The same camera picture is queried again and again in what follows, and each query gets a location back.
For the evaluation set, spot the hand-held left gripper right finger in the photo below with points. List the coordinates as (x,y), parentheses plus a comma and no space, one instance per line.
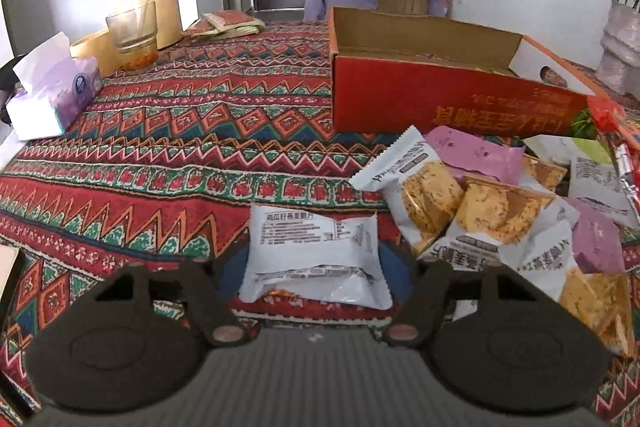
(395,277)

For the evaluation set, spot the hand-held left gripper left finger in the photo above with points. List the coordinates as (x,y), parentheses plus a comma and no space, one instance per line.
(232,279)

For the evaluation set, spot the pile of cracker packets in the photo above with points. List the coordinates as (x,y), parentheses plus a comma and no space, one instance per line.
(430,202)

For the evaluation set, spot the white cracker snack packet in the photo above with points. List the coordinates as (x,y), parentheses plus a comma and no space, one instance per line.
(310,247)

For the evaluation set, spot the pink snack packet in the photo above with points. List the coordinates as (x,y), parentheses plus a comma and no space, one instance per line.
(475,154)
(597,237)

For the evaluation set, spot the red cardboard box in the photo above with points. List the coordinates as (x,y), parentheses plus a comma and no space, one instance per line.
(400,97)

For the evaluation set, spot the red foil snack packet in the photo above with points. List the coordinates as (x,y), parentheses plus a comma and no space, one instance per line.
(607,117)

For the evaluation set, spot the patterned red tablecloth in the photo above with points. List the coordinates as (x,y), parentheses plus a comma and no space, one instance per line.
(175,132)

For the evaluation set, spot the beige flat board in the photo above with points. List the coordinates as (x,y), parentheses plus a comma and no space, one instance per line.
(9,272)

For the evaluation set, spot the white green snack packet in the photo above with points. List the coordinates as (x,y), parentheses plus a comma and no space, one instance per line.
(590,152)

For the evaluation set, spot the red patterned sachet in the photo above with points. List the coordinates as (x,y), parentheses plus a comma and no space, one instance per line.
(235,21)
(197,29)

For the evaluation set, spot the purple tissue pack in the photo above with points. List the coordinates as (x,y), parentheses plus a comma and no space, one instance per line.
(55,97)

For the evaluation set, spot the clear glass cup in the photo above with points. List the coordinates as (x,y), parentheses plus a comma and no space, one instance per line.
(132,37)

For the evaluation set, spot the yellow cup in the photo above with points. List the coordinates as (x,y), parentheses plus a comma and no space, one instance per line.
(92,52)

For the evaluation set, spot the black bag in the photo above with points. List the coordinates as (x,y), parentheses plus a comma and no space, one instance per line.
(7,92)

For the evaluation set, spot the pale textured vase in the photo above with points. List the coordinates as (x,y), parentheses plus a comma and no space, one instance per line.
(620,52)

